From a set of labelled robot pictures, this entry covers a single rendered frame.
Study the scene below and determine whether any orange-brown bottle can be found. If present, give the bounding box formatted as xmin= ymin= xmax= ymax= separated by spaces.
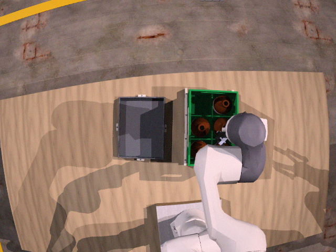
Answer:
xmin=213 ymin=118 xmax=228 ymax=136

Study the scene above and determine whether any green bottle crate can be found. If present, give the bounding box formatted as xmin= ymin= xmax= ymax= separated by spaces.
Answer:
xmin=187 ymin=89 xmax=238 ymax=165

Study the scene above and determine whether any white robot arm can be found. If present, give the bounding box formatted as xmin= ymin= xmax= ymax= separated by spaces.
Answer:
xmin=162 ymin=113 xmax=268 ymax=252

